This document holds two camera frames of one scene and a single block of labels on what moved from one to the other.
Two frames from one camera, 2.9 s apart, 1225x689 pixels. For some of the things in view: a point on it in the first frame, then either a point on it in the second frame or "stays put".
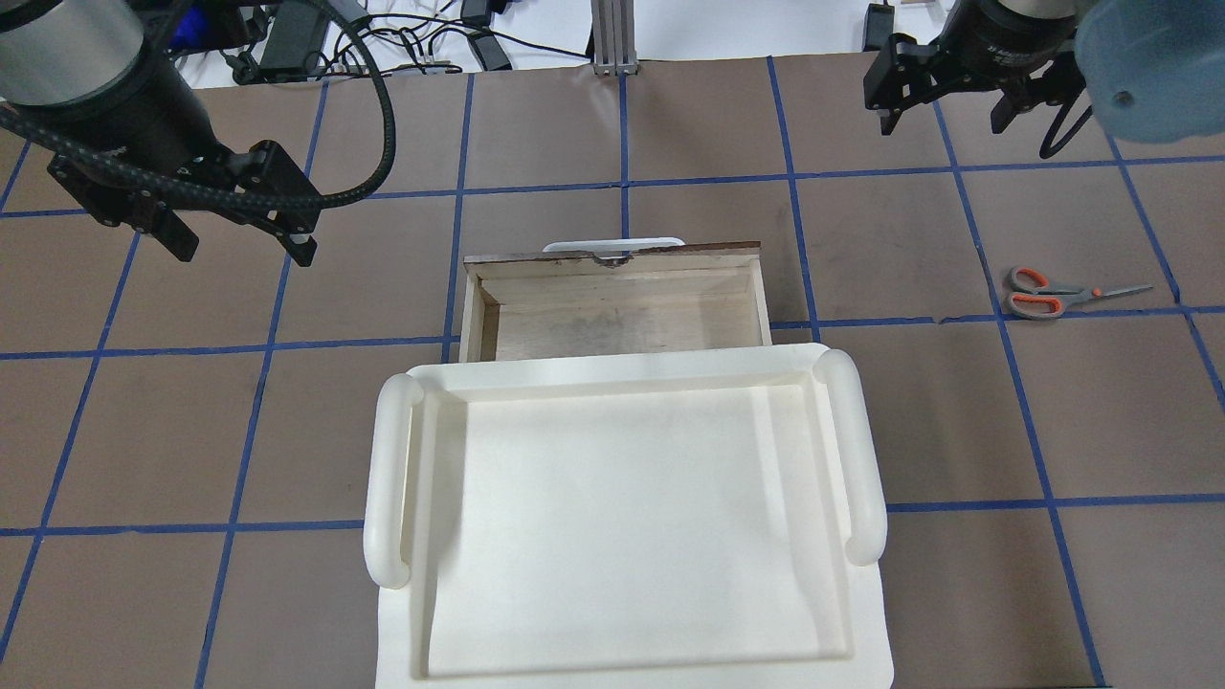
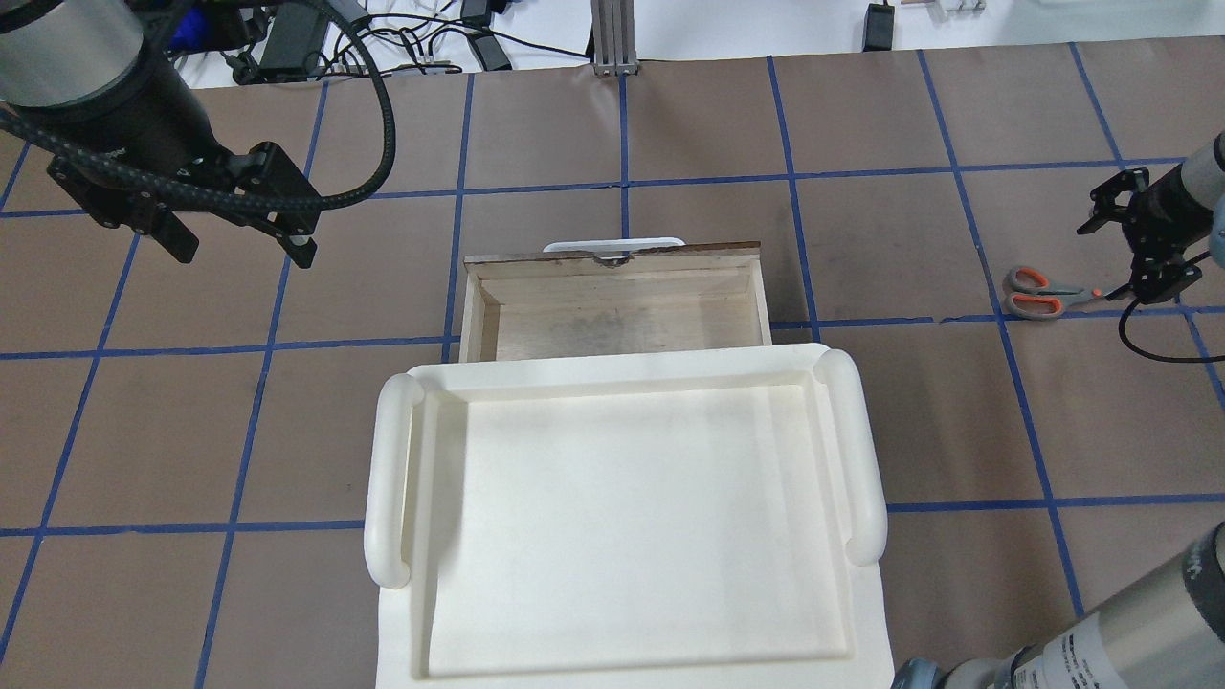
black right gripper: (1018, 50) → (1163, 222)
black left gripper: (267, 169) stays put
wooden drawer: (594, 296) stays put
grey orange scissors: (1038, 299) stays put
